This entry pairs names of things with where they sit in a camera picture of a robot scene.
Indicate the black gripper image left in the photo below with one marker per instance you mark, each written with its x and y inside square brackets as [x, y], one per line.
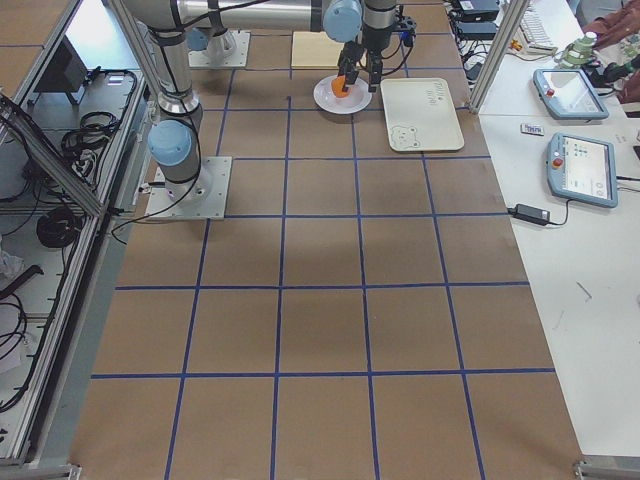
[371, 41]

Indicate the orange fruit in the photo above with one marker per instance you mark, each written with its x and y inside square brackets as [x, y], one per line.
[339, 87]

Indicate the white round plate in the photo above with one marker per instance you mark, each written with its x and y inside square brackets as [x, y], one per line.
[356, 98]

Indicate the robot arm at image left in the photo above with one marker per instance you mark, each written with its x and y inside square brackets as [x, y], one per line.
[174, 141]

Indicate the cream tray with bear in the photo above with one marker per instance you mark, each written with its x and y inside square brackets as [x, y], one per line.
[420, 115]

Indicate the bamboo cutting board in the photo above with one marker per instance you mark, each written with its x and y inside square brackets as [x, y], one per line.
[314, 50]

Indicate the white keyboard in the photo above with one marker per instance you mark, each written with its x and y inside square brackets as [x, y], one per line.
[532, 35]

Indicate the small white label box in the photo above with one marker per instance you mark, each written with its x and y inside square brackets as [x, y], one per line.
[532, 129]

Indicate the teach pendant far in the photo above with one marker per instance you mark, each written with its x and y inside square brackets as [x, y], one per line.
[568, 95]

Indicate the teach pendant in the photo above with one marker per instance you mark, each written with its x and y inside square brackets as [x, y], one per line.
[568, 95]
[582, 169]

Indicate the black power adapter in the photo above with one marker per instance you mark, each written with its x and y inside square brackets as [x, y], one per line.
[530, 214]

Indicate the teach pendant near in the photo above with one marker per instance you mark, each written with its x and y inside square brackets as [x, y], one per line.
[582, 169]

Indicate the aluminium frame post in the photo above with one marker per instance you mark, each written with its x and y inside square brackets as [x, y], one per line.
[509, 24]

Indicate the arm base plate image right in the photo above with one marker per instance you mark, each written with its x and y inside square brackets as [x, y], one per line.
[226, 51]

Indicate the arm base plate image left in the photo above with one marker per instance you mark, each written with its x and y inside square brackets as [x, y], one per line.
[205, 200]

